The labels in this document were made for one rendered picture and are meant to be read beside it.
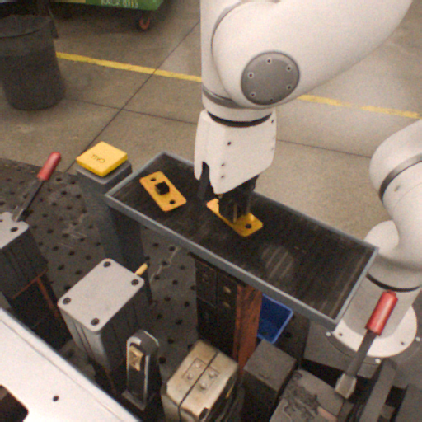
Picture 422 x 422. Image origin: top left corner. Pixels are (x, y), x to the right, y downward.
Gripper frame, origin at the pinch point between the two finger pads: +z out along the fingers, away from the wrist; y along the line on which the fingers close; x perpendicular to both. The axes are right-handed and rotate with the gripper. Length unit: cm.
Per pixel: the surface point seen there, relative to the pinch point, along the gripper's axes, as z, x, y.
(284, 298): 2.5, 14.3, 4.6
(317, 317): 2.6, 18.4, 3.5
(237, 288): 11.7, 5.3, 3.5
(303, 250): 2.5, 10.8, -2.8
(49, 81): 101, -238, -54
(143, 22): 111, -299, -167
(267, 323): 48.2, -0.4, -13.2
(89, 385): 18.2, 0.7, 26.9
